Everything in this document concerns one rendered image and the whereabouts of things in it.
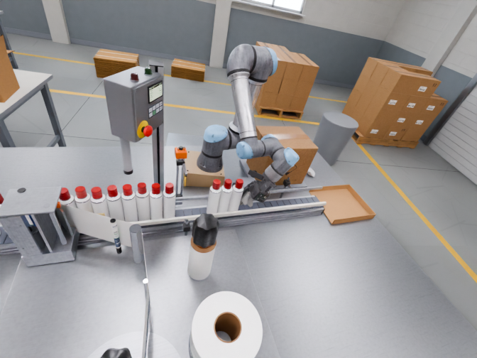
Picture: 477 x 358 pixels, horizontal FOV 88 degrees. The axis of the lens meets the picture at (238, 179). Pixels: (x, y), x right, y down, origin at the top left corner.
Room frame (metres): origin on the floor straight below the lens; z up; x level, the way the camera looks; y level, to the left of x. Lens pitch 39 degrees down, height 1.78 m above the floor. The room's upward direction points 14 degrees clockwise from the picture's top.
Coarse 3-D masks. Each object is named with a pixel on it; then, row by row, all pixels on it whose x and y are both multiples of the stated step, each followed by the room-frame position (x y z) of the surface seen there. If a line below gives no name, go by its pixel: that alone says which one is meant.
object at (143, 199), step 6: (138, 186) 0.66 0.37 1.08; (144, 186) 0.67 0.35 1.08; (138, 192) 0.66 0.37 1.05; (144, 192) 0.66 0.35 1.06; (138, 198) 0.65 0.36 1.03; (144, 198) 0.65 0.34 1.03; (138, 204) 0.65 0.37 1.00; (144, 204) 0.65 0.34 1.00; (138, 210) 0.65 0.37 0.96; (144, 210) 0.65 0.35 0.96; (138, 216) 0.65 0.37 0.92; (144, 216) 0.65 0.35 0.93
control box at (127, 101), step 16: (112, 80) 0.67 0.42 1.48; (128, 80) 0.70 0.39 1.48; (144, 80) 0.73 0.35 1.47; (112, 96) 0.66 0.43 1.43; (128, 96) 0.66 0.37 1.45; (144, 96) 0.71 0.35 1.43; (112, 112) 0.67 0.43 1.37; (128, 112) 0.66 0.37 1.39; (144, 112) 0.70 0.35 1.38; (160, 112) 0.80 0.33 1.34; (112, 128) 0.67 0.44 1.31; (128, 128) 0.66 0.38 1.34
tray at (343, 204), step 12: (312, 192) 1.20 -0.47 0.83; (324, 192) 1.23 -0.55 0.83; (336, 192) 1.26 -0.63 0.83; (348, 192) 1.29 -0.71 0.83; (336, 204) 1.15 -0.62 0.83; (348, 204) 1.18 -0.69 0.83; (360, 204) 1.21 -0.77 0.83; (336, 216) 1.05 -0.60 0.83; (348, 216) 1.07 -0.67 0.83; (360, 216) 1.05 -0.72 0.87; (372, 216) 1.10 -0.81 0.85
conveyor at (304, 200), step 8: (280, 200) 1.01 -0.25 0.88; (288, 200) 1.02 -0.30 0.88; (296, 200) 1.04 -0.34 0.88; (304, 200) 1.06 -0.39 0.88; (312, 200) 1.07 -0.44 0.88; (192, 208) 0.80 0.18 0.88; (200, 208) 0.81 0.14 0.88; (240, 208) 0.88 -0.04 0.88; (248, 208) 0.89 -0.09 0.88; (256, 208) 0.90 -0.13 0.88; (304, 208) 0.99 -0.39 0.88; (312, 208) 1.01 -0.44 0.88; (176, 216) 0.73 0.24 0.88; (184, 216) 0.74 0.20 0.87; (232, 216) 0.81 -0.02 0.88; (240, 216) 0.82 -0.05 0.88; (152, 224) 0.65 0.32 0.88; (160, 224) 0.66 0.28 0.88; (168, 224) 0.67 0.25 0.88; (0, 240) 0.43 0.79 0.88; (8, 240) 0.43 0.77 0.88
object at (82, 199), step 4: (76, 188) 0.57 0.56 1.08; (80, 188) 0.58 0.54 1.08; (84, 188) 0.58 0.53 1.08; (76, 192) 0.56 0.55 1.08; (80, 192) 0.56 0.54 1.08; (84, 192) 0.58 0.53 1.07; (76, 196) 0.57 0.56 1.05; (80, 196) 0.56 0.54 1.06; (84, 196) 0.57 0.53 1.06; (88, 196) 0.58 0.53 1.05; (76, 200) 0.56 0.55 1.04; (80, 200) 0.56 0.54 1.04; (84, 200) 0.56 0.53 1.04; (88, 200) 0.57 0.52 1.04; (76, 204) 0.56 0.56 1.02; (80, 204) 0.55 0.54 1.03; (84, 204) 0.56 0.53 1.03; (88, 204) 0.57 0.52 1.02; (80, 208) 0.55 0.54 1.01; (84, 208) 0.56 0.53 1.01; (88, 208) 0.57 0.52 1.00; (92, 208) 0.58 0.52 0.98
